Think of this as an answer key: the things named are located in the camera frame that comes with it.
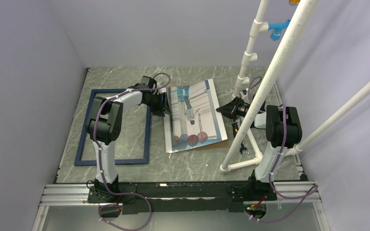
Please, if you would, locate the white PVC pipe structure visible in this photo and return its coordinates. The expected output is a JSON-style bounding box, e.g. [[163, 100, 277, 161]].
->
[[219, 0, 320, 174]]

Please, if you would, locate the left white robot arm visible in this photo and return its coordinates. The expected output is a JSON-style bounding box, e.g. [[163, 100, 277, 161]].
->
[[86, 76, 172, 202]]

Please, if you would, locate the photo of woman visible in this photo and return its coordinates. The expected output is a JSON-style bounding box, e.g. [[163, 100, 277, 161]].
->
[[163, 79, 228, 137]]

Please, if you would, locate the blue pipe valve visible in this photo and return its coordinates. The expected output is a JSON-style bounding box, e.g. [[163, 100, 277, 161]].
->
[[268, 19, 291, 41]]

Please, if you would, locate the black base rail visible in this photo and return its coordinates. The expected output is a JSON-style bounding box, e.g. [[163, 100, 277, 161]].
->
[[87, 180, 277, 215]]

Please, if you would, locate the orange pipe fitting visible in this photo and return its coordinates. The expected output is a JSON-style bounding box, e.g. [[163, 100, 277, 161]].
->
[[289, 0, 301, 5]]

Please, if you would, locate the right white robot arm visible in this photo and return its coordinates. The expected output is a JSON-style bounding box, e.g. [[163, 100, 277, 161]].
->
[[217, 97, 302, 200]]

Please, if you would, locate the white diagonal pole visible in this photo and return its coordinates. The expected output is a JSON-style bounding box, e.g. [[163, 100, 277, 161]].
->
[[290, 81, 370, 155]]

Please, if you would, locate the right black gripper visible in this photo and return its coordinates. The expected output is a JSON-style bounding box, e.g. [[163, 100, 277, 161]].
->
[[216, 97, 253, 120]]

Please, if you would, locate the silver 24mm wrench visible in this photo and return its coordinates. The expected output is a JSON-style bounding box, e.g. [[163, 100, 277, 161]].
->
[[239, 141, 250, 156]]

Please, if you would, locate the blue picture frame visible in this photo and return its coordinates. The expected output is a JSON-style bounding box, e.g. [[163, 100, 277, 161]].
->
[[74, 89, 151, 167]]

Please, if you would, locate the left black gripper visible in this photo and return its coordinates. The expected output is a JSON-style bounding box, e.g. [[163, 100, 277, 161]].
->
[[144, 92, 172, 118]]

